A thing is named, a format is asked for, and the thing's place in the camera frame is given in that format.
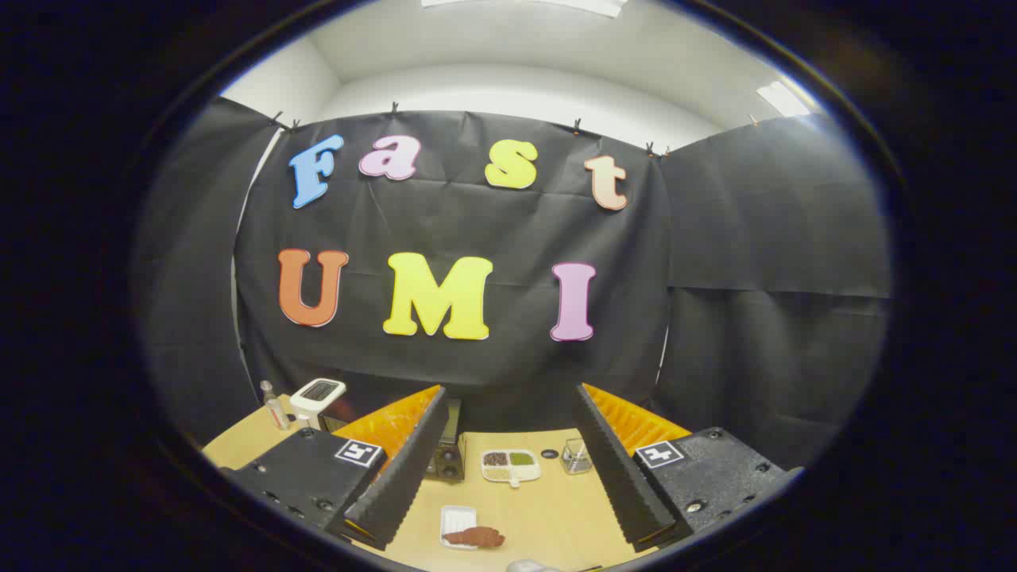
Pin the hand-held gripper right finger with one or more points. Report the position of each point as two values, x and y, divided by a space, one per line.
620 477

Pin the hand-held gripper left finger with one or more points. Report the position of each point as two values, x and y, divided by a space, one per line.
409 477

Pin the black toaster oven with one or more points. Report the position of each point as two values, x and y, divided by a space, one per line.
451 465

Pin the brown meat piece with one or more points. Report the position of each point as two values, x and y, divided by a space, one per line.
477 538

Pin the white pop-up toaster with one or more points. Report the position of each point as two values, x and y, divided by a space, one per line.
314 405

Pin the white plastic tray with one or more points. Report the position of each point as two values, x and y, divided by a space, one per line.
458 518

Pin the white divided dish with beans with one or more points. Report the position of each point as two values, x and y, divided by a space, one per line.
508 469

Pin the clear bottle with orange label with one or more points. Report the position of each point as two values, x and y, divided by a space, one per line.
276 413

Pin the black backdrop cloth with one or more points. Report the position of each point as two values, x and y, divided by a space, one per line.
477 222

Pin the ceiling light panel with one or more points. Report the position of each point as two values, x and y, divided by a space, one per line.
783 99
556 5

